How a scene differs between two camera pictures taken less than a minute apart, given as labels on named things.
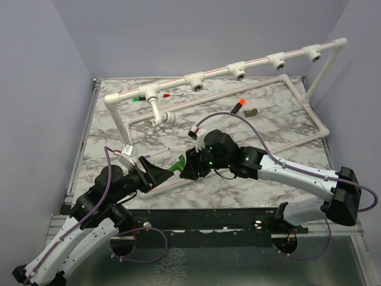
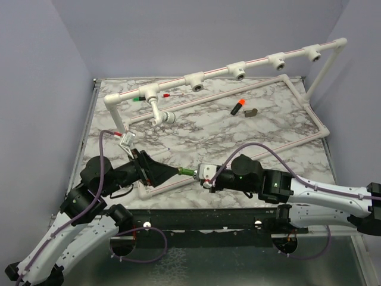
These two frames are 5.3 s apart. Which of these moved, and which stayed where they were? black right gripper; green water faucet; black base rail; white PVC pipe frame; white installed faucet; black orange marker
Moved: black right gripper; green water faucet
Stayed: black base rail; white installed faucet; black orange marker; white PVC pipe frame
